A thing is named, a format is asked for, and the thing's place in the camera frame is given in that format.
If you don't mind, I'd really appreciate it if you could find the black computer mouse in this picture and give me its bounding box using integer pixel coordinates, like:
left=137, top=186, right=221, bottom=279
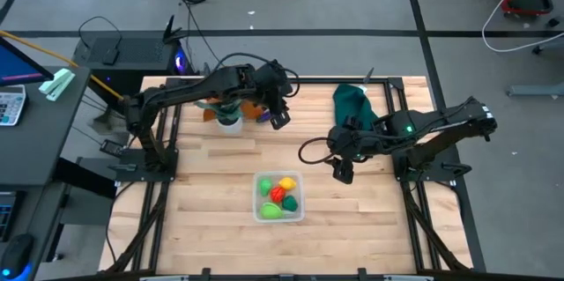
left=0, top=233, right=35, bottom=280

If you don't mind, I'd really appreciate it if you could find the dark green toy bell pepper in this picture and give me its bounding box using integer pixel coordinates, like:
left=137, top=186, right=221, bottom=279
left=281, top=195, right=300, bottom=212

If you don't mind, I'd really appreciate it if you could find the black computer tower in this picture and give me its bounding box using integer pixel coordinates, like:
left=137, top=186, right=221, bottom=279
left=72, top=14, right=189, bottom=95

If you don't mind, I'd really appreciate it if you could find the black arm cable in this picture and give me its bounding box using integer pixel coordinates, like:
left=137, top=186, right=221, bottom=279
left=298, top=136, right=336, bottom=166
left=212, top=51, right=301, bottom=97

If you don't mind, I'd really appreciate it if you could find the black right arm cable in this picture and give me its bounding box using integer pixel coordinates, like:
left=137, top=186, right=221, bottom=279
left=298, top=136, right=336, bottom=166

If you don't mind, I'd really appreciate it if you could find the grey calculator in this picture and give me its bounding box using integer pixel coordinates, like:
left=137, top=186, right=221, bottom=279
left=0, top=85, right=26, bottom=127

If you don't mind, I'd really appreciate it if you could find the white cable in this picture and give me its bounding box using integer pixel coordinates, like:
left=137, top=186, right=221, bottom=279
left=481, top=0, right=564, bottom=53

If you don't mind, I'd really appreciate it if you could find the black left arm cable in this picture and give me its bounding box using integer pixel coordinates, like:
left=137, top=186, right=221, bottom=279
left=212, top=51, right=301, bottom=97

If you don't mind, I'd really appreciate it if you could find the dark green cloth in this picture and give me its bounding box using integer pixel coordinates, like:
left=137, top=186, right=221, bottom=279
left=332, top=83, right=380, bottom=130

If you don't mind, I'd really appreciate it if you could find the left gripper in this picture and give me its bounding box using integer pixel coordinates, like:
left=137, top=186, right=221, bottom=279
left=263, top=80, right=293, bottom=131

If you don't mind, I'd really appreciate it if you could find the white plant pot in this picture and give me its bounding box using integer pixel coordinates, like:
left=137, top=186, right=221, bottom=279
left=216, top=115, right=244, bottom=136

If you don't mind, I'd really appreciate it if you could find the large light green toy fruit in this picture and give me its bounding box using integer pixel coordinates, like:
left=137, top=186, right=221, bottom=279
left=259, top=202, right=285, bottom=220

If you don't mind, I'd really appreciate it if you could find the mint green stapler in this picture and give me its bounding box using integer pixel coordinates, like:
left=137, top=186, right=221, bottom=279
left=38, top=68, right=76, bottom=102

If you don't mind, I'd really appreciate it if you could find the clear plastic tupperware container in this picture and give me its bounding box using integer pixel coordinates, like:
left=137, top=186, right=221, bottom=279
left=252, top=170, right=306, bottom=224

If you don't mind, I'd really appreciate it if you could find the black desk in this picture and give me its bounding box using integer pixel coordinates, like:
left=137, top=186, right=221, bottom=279
left=0, top=65, right=92, bottom=188

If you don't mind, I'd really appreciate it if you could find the yellow cable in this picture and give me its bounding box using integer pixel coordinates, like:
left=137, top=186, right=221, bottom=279
left=0, top=29, right=124, bottom=100

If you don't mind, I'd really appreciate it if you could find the computer monitor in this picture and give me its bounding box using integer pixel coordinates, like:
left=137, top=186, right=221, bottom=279
left=0, top=36, right=55, bottom=88

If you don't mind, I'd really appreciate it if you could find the black keyboard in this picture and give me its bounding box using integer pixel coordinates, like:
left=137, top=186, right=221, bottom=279
left=0, top=190, right=17, bottom=242

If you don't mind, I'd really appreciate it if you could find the grey stand leg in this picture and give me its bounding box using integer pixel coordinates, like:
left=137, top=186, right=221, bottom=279
left=506, top=82, right=564, bottom=98

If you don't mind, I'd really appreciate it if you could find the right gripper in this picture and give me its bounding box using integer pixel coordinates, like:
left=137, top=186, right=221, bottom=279
left=328, top=137, right=358, bottom=185

